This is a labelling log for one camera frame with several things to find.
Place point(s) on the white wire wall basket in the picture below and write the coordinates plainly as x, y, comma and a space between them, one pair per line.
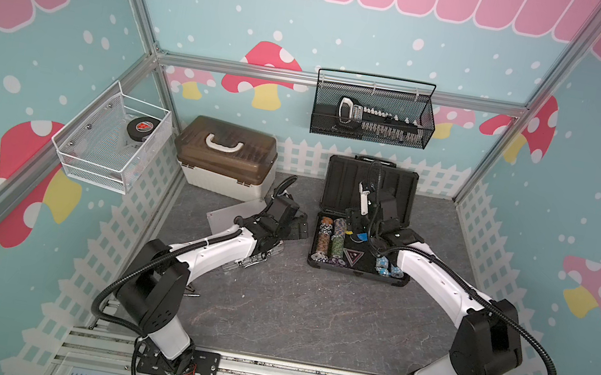
94, 147

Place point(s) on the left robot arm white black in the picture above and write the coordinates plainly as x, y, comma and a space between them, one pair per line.
147, 297

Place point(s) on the brown lid storage box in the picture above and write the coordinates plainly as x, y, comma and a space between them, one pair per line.
227, 159

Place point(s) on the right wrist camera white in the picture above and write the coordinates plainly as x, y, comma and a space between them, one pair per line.
367, 197

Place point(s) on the black wire wall basket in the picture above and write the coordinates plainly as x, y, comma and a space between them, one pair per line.
407, 99

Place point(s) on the blue dealer button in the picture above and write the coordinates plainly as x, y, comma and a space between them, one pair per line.
361, 237

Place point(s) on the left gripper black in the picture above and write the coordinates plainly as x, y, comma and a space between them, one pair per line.
295, 232

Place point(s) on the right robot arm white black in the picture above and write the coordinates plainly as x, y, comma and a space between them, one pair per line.
489, 336

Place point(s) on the black plastic poker case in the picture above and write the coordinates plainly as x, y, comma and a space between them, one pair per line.
341, 193

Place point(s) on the teal chip stack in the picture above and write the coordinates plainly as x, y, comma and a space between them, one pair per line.
382, 266

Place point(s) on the black red tape roll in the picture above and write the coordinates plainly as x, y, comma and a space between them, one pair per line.
141, 128

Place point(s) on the yellow black screwdriver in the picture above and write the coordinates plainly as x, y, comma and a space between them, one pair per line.
190, 291

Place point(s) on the socket bit set holder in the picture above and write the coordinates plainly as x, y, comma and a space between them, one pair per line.
355, 116

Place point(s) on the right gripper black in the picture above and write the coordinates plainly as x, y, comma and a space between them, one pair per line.
354, 219

